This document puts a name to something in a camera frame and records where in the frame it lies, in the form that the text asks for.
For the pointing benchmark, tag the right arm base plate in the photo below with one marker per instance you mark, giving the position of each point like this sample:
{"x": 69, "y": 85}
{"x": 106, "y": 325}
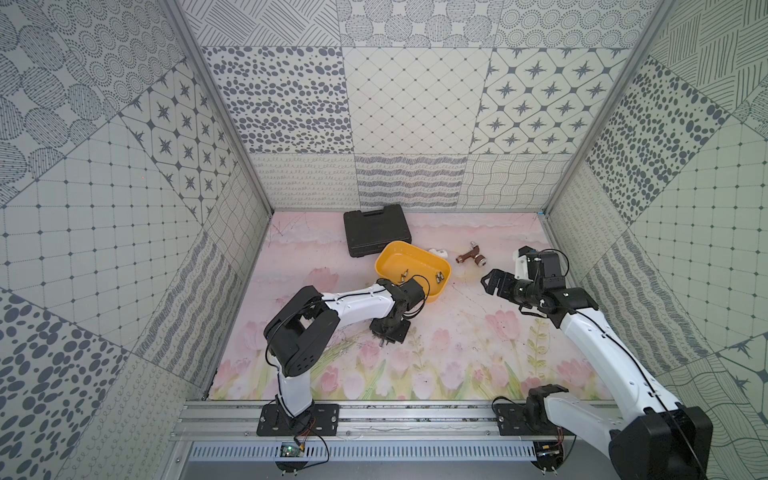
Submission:
{"x": 512, "y": 420}

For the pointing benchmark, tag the yellow plastic storage box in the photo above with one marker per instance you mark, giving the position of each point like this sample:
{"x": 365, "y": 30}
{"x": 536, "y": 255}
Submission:
{"x": 399, "y": 256}

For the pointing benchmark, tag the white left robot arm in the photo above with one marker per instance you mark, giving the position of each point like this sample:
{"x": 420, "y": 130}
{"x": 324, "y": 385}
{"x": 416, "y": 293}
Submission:
{"x": 299, "y": 334}

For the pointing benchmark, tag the brown water tap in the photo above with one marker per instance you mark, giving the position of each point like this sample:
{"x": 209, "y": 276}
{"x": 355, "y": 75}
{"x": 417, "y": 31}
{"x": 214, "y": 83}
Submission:
{"x": 473, "y": 254}

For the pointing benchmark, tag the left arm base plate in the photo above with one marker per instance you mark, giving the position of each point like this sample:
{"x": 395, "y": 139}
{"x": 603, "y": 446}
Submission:
{"x": 319, "y": 419}

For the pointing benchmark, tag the aluminium mounting rail frame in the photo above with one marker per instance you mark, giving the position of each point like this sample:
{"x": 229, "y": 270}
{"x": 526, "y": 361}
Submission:
{"x": 413, "y": 431}

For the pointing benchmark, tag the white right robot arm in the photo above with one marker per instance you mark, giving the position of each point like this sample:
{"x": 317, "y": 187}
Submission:
{"x": 657, "y": 435}

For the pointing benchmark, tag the small green circuit board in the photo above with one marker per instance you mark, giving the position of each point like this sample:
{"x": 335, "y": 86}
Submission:
{"x": 291, "y": 450}

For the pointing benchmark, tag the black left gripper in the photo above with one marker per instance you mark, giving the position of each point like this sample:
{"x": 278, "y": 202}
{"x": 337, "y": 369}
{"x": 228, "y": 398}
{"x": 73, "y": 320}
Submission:
{"x": 390, "y": 325}

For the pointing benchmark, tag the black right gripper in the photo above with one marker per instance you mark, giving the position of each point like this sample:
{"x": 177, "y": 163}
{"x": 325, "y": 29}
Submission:
{"x": 507, "y": 281}

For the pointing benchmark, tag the white pipe tee fitting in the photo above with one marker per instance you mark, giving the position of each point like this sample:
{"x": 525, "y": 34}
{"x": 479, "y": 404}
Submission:
{"x": 439, "y": 252}

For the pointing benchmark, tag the black plastic tool case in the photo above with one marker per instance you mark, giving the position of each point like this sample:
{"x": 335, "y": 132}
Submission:
{"x": 369, "y": 232}

